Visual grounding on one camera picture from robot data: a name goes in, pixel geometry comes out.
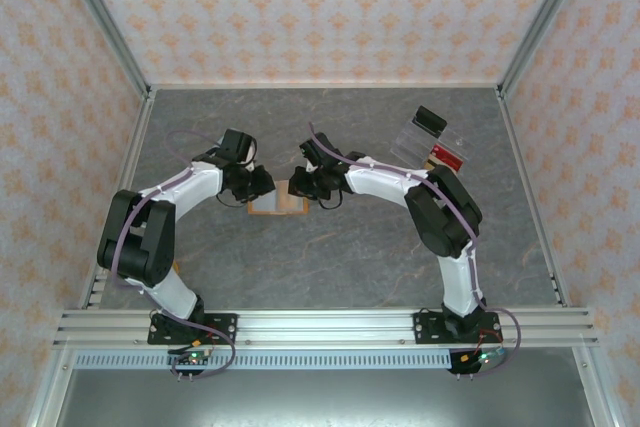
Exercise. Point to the orange card holder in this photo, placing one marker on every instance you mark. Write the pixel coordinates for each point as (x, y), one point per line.
(280, 204)

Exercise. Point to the tan card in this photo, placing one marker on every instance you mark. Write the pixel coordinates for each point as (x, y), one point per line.
(435, 162)

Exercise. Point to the clear acrylic card stand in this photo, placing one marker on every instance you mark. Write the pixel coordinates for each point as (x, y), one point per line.
(407, 144)

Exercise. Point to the black card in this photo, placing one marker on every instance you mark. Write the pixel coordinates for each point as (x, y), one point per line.
(430, 120)

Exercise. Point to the red card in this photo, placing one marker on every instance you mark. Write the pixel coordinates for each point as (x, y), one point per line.
(450, 156)

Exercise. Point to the small LED circuit board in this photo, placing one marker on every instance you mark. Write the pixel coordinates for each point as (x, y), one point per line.
(482, 358)
(192, 358)

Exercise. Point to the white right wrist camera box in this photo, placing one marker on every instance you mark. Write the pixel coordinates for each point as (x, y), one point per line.
(311, 167)

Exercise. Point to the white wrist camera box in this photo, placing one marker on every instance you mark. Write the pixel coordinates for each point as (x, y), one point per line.
(250, 158)
(311, 167)

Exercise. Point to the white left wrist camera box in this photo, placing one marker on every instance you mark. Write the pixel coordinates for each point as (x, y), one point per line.
(250, 158)

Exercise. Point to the aluminium table side rail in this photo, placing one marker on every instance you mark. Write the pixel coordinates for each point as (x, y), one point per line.
(132, 157)
(522, 157)

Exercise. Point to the aluminium mounting rail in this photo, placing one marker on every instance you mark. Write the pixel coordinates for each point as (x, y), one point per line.
(325, 329)

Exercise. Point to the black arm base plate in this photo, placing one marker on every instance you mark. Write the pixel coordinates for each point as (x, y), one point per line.
(225, 329)
(430, 329)

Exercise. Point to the aluminium frame post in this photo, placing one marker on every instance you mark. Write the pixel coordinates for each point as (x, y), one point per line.
(105, 22)
(545, 22)

